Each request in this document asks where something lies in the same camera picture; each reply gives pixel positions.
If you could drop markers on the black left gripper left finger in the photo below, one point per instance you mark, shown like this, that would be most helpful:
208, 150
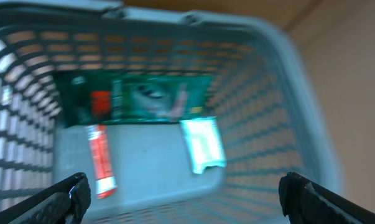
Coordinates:
64, 202

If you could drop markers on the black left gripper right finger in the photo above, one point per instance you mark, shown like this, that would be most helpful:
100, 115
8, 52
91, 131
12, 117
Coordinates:
306, 202

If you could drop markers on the red white stick packet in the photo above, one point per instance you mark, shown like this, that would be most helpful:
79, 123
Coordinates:
98, 141

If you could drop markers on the green 3M glove package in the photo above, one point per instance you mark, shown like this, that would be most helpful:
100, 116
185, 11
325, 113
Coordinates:
107, 97

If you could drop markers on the teal white small packet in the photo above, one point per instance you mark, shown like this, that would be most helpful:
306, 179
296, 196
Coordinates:
204, 143

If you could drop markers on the grey plastic shopping basket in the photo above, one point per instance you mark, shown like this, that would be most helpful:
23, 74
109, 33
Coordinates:
264, 107

